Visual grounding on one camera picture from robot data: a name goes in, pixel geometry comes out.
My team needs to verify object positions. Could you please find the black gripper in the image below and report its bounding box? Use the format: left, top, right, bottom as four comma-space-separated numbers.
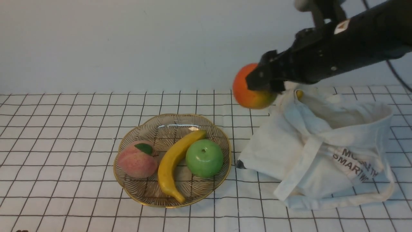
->
246, 21, 346, 93

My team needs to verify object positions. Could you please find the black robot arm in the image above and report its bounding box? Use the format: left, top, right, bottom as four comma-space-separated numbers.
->
245, 0, 412, 93

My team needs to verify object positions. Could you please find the yellow fruit inside bag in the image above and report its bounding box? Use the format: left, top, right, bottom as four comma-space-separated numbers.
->
295, 90, 304, 101

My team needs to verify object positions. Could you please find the white canvas tote bag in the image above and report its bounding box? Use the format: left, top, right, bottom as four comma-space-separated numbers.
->
237, 84, 395, 210

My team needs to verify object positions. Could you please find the green apple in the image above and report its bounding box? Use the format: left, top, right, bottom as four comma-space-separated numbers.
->
185, 139, 224, 178

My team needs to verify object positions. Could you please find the gold-rimmed glass plate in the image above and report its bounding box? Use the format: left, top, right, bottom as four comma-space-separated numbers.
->
113, 114, 233, 208

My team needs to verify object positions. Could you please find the yellow banana on plate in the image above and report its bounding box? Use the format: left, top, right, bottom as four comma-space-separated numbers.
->
157, 130, 207, 204

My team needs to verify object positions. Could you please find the pink peach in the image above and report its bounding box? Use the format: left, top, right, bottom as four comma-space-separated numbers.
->
117, 140, 159, 178

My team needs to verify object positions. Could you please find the white grid tablecloth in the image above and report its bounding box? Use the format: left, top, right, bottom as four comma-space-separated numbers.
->
0, 86, 411, 232

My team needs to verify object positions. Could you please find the black cable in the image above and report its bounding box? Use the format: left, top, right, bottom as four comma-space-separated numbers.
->
362, 0, 412, 92

